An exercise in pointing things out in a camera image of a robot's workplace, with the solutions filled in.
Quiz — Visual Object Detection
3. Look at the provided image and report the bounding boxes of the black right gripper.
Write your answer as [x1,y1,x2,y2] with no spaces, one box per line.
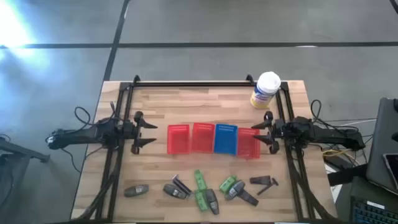
[251,111,289,156]

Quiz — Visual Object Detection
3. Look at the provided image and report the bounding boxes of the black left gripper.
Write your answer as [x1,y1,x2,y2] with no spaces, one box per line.
[123,111,159,156]

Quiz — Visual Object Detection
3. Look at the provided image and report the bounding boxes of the black toiletry tube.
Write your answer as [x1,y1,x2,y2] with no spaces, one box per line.
[249,175,272,185]
[239,189,260,207]

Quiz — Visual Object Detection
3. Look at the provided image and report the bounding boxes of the dark blue razor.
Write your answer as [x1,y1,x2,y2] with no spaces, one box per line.
[172,174,193,197]
[256,177,279,197]

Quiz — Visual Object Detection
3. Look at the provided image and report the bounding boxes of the red plastic basket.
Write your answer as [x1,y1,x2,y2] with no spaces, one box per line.
[236,127,261,160]
[190,122,216,154]
[167,124,191,156]

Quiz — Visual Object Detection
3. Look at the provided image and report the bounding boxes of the blue plastic basket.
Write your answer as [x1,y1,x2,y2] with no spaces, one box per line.
[213,123,239,156]

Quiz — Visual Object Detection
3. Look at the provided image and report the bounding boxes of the white Lysol wipes canister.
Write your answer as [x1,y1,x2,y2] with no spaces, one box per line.
[249,71,282,110]

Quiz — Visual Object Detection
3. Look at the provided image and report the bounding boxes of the black power adapter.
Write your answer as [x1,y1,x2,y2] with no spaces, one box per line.
[323,154,351,169]

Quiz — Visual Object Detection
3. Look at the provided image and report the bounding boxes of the grey laptop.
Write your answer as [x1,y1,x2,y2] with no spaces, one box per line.
[366,97,398,196]

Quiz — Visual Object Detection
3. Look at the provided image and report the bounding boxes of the grey metal stand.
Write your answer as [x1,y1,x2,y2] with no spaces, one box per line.
[0,136,51,164]

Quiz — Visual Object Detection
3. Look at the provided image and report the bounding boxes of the black smartphone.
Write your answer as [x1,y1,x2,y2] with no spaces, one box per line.
[382,152,398,191]

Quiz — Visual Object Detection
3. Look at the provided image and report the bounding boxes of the black computer keyboard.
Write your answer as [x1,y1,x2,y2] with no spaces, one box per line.
[352,198,398,224]

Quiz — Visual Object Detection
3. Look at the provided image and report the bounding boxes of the black cable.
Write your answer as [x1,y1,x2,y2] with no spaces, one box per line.
[310,99,323,123]
[73,106,95,127]
[60,147,82,174]

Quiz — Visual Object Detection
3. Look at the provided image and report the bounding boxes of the black aluminium rig frame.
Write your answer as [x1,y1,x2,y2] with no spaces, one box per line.
[76,74,337,223]

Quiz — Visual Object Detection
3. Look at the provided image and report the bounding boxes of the yellow cable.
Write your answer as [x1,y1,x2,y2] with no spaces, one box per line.
[322,148,354,157]

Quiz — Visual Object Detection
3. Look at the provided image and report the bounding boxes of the black strap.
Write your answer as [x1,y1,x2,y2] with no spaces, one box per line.
[326,164,369,187]

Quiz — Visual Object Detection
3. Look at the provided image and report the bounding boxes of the white cable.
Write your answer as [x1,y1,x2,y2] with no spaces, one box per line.
[338,118,377,128]

